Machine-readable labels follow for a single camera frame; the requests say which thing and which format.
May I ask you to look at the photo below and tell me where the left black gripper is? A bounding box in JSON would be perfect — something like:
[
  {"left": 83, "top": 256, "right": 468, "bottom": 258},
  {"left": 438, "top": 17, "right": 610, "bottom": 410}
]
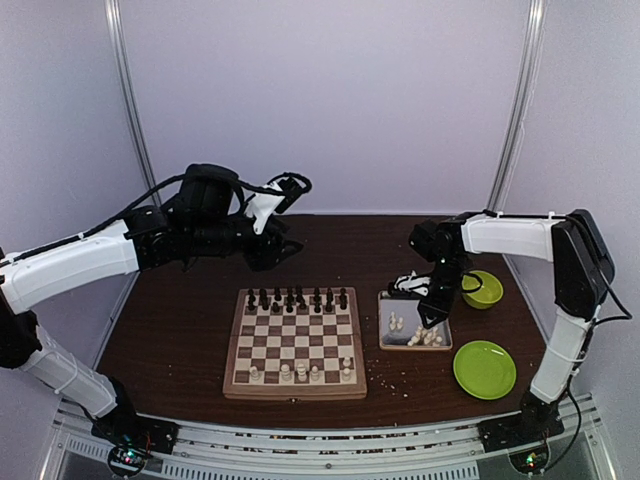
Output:
[{"left": 189, "top": 202, "right": 303, "bottom": 272}]

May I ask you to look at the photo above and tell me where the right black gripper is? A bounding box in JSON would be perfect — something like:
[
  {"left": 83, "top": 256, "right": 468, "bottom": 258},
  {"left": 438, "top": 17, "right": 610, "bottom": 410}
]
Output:
[{"left": 418, "top": 254, "right": 468, "bottom": 329}]

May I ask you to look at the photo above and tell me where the metal tray with wood rim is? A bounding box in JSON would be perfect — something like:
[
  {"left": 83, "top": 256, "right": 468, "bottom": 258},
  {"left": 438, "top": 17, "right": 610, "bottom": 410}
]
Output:
[{"left": 378, "top": 291, "right": 453, "bottom": 351}]

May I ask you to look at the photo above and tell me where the white chess piece four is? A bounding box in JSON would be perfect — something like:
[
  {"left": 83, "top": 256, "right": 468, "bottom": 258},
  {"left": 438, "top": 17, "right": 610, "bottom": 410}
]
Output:
[{"left": 341, "top": 356, "right": 352, "bottom": 381}]

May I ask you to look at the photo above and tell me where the white chess piece five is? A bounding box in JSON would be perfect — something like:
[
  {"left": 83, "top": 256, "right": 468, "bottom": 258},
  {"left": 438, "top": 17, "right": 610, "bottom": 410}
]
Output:
[{"left": 296, "top": 363, "right": 308, "bottom": 383}]

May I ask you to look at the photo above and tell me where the white chess piece two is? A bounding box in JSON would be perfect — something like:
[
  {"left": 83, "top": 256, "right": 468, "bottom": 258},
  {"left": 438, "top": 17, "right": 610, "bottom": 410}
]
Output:
[{"left": 249, "top": 366, "right": 261, "bottom": 382}]

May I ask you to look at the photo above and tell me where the white chess piece one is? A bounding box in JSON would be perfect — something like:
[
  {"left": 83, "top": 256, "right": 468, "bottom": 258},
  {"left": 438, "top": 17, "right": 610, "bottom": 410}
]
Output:
[{"left": 280, "top": 364, "right": 292, "bottom": 382}]

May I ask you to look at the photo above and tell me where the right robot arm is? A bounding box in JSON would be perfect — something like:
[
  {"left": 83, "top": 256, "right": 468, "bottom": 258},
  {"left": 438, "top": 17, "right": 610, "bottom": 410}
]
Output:
[{"left": 410, "top": 253, "right": 639, "bottom": 425}]

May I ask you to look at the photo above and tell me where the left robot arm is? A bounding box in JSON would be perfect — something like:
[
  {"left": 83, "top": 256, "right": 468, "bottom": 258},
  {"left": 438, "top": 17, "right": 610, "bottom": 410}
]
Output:
[{"left": 1, "top": 164, "right": 312, "bottom": 444}]

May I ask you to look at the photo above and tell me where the white pieces pile in tray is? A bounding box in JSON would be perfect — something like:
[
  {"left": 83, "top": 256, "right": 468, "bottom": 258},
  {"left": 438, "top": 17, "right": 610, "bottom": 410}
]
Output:
[{"left": 386, "top": 311, "right": 444, "bottom": 348}]

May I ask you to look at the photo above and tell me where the black chess piece far right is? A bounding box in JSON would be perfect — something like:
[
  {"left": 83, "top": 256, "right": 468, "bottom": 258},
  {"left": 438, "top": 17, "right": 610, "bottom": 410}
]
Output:
[{"left": 339, "top": 287, "right": 348, "bottom": 309}]

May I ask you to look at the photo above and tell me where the wooden chess board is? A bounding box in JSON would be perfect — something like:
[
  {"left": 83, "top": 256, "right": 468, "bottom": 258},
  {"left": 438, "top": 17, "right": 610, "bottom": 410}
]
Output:
[{"left": 223, "top": 286, "right": 367, "bottom": 401}]

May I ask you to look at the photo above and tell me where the small green bowl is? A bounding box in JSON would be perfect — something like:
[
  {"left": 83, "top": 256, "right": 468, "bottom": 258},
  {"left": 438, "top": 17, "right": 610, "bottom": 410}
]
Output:
[{"left": 461, "top": 270, "right": 504, "bottom": 310}]

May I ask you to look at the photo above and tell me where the green plate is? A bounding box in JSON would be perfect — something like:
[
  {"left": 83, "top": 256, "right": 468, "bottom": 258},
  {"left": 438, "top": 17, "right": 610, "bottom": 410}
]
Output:
[{"left": 452, "top": 340, "right": 517, "bottom": 401}]

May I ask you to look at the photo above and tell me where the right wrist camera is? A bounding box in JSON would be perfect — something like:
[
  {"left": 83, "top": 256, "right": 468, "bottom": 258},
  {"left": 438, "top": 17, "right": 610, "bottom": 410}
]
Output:
[{"left": 387, "top": 271, "right": 431, "bottom": 298}]

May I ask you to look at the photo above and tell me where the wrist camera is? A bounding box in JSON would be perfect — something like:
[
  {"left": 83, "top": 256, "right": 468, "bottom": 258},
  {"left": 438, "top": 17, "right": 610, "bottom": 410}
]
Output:
[
  {"left": 242, "top": 172, "right": 312, "bottom": 235},
  {"left": 387, "top": 271, "right": 431, "bottom": 298}
]

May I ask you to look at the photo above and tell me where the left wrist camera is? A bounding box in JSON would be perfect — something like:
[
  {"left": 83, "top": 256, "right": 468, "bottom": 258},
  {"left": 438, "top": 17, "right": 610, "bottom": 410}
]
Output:
[{"left": 242, "top": 172, "right": 312, "bottom": 235}]

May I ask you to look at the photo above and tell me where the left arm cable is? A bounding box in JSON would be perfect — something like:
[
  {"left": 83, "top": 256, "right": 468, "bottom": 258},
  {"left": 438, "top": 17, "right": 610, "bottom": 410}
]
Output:
[{"left": 9, "top": 172, "right": 314, "bottom": 266}]

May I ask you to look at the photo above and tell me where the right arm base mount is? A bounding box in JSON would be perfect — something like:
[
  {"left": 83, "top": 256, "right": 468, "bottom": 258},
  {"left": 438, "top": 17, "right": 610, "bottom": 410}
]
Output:
[{"left": 477, "top": 391, "right": 564, "bottom": 453}]

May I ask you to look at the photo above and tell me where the right aluminium corner post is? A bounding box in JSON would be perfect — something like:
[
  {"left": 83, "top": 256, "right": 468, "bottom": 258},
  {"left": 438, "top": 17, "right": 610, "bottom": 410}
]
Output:
[{"left": 487, "top": 0, "right": 548, "bottom": 211}]

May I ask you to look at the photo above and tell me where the aluminium corner post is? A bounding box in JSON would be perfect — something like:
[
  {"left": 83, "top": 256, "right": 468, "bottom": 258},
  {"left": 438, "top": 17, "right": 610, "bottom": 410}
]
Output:
[
  {"left": 104, "top": 0, "right": 156, "bottom": 189},
  {"left": 487, "top": 0, "right": 548, "bottom": 211}
]

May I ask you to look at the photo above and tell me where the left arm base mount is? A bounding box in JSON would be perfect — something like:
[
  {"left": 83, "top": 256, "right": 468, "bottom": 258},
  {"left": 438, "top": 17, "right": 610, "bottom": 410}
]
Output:
[{"left": 90, "top": 414, "right": 179, "bottom": 454}]

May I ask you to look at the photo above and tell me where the aluminium front rail frame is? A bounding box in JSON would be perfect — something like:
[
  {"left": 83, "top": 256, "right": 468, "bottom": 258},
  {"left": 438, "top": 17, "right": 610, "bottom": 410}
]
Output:
[{"left": 39, "top": 392, "right": 611, "bottom": 480}]

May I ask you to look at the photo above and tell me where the left aluminium corner post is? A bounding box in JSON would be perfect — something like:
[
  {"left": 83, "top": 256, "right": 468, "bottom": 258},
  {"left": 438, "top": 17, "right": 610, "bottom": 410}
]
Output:
[{"left": 104, "top": 0, "right": 156, "bottom": 189}]

